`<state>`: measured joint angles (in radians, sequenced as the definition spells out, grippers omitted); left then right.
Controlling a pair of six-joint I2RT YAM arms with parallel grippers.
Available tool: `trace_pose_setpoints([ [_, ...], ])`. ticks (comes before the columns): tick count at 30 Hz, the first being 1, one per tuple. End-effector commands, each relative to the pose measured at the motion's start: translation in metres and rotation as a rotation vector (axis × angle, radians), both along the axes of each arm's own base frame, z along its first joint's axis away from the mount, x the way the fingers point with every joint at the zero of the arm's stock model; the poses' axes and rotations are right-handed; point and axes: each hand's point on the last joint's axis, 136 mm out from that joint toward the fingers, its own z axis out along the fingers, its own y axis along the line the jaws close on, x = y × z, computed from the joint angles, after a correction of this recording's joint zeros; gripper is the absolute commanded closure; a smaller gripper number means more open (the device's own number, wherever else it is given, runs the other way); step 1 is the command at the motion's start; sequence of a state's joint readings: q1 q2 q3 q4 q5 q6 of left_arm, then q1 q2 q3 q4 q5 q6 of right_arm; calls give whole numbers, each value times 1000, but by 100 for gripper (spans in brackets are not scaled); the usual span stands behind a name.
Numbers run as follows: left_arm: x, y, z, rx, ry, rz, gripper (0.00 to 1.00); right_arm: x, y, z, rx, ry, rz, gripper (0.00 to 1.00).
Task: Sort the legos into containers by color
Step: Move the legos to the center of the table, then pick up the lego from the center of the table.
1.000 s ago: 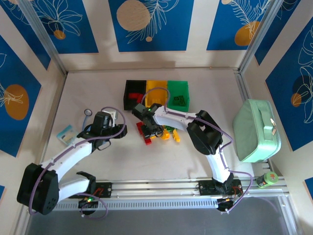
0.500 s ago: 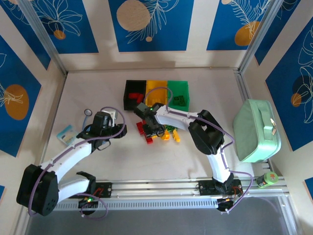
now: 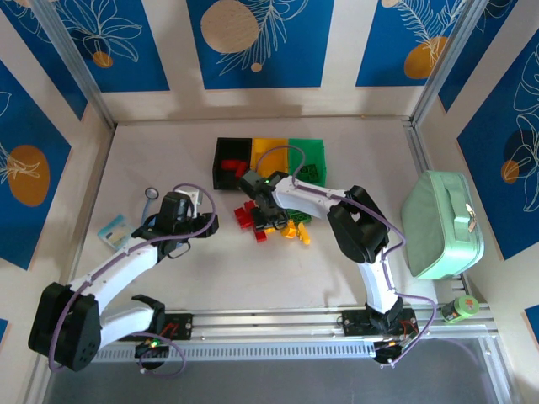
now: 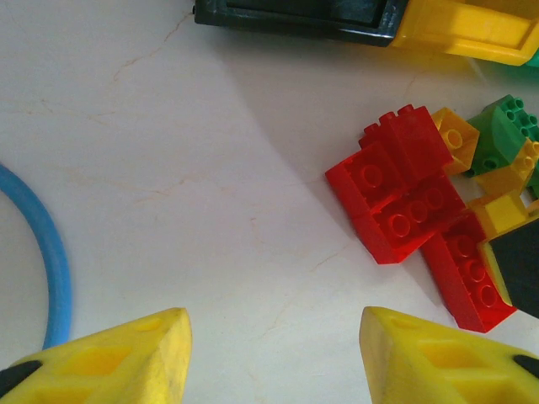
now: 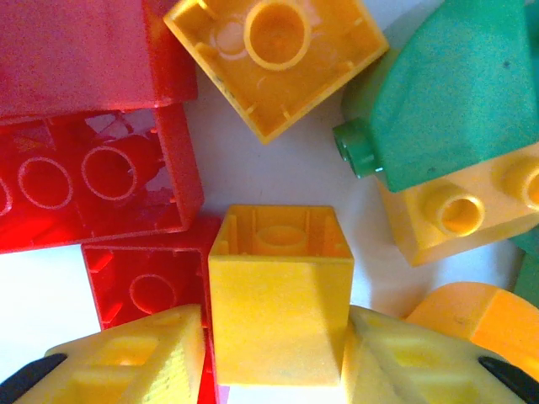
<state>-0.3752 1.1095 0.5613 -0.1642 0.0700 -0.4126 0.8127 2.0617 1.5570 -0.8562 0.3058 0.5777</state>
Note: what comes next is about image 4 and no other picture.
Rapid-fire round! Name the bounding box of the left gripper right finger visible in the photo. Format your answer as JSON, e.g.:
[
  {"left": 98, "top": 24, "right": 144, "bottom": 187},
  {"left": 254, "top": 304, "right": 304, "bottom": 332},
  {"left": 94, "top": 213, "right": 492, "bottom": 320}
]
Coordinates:
[{"left": 359, "top": 306, "right": 539, "bottom": 404}]

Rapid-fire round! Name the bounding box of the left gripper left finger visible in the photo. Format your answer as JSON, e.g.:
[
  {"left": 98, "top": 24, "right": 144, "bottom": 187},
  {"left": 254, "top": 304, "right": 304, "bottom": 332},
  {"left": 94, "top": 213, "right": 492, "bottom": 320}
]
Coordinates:
[{"left": 0, "top": 307, "right": 194, "bottom": 404}]

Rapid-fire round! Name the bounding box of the yellow lego brick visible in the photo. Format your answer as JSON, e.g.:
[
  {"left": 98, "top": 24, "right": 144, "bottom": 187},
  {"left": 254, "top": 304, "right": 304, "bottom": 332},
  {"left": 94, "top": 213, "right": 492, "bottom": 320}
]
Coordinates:
[
  {"left": 430, "top": 106, "right": 482, "bottom": 177},
  {"left": 466, "top": 189, "right": 532, "bottom": 243},
  {"left": 472, "top": 140, "right": 539, "bottom": 199}
]

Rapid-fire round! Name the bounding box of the long red lego brick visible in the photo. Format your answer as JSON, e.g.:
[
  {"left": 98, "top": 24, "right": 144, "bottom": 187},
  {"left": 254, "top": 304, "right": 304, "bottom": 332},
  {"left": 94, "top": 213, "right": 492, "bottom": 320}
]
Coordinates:
[{"left": 419, "top": 212, "right": 519, "bottom": 335}]

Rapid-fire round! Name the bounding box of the green lego brick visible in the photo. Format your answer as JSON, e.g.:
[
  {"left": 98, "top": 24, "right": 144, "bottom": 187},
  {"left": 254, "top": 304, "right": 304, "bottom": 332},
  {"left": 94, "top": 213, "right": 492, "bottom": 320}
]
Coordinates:
[
  {"left": 464, "top": 104, "right": 532, "bottom": 178},
  {"left": 488, "top": 93, "right": 539, "bottom": 142}
]

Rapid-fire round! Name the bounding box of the yellow plastic bin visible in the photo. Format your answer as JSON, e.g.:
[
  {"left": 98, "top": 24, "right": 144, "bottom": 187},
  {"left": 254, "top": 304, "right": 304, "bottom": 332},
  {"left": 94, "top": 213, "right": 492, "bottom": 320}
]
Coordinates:
[{"left": 389, "top": 0, "right": 539, "bottom": 67}]

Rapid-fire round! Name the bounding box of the black plastic bin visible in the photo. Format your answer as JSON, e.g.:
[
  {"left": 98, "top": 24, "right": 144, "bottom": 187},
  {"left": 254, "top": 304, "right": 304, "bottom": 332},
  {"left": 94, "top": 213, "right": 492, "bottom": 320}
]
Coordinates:
[{"left": 193, "top": 0, "right": 408, "bottom": 48}]

